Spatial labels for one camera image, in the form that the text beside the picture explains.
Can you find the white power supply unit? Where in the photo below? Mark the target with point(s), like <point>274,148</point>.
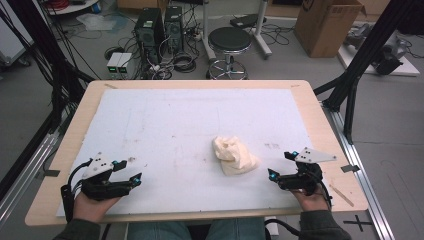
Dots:
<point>125,66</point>
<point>113,65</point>

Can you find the person's left hand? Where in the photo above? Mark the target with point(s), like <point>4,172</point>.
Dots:
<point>90,208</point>

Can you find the cream cloth with bear print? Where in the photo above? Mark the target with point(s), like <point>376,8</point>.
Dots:
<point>233,155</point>

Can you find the aluminium rail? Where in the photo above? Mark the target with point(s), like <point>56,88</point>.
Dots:
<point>363,180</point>
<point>26,173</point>

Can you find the black round stool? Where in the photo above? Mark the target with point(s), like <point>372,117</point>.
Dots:
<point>230,40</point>

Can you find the white table mat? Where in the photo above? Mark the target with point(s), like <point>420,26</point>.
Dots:
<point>166,116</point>

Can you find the person's blue jeans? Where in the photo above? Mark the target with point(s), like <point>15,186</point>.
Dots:
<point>156,231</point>

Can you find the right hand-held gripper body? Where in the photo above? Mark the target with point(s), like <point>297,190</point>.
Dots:
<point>300,181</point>

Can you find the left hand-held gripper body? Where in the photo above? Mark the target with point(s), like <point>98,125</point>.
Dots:
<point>100,188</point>

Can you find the black tape piece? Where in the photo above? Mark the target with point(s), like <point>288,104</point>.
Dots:
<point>350,168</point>
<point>51,173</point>

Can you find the person's right hand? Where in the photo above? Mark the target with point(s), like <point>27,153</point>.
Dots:
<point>311,201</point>

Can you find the thin wooden stick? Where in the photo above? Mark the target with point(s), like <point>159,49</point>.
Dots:
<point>341,195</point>

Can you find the white board with machine parts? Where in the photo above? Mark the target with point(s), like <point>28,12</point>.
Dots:
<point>393,53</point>

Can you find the brown cardboard box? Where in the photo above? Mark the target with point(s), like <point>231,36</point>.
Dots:
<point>325,28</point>

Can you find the clear plastic sheet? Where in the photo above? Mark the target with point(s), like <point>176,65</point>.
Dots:
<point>96,21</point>

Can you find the black metal frame stand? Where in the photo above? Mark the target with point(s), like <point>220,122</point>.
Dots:
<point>363,56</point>
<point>50,56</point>

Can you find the slim black computer tower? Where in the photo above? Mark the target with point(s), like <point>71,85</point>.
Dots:
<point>174,28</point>

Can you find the large black computer tower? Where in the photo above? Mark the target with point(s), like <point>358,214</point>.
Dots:
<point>148,33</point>

